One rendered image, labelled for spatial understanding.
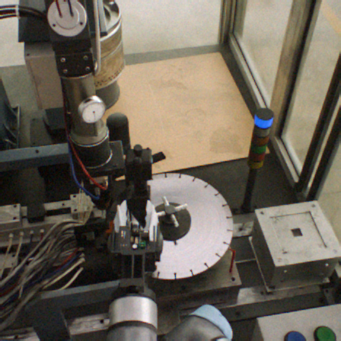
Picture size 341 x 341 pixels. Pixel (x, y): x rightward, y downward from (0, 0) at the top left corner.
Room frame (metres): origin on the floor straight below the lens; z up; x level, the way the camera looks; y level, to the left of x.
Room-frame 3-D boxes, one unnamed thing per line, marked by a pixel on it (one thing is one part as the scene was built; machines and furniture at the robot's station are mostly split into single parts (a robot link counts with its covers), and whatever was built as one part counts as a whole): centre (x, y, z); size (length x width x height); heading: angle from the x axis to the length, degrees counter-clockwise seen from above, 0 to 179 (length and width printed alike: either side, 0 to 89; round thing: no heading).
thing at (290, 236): (0.72, -0.34, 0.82); 0.18 x 0.18 x 0.15; 10
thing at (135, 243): (0.40, 0.06, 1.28); 0.12 x 0.08 x 0.09; 1
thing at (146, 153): (0.68, 0.07, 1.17); 0.06 x 0.05 x 0.20; 91
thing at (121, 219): (0.50, 0.09, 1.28); 0.09 x 0.03 x 0.06; 10
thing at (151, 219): (0.50, 0.04, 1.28); 0.09 x 0.03 x 0.06; 172
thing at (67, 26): (0.82, 0.19, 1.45); 0.35 x 0.07 x 0.28; 10
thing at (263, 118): (0.90, -0.24, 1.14); 0.05 x 0.04 x 0.03; 10
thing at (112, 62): (1.44, 0.32, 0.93); 0.31 x 0.31 x 0.36
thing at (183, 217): (0.72, 0.00, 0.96); 0.11 x 0.11 x 0.03
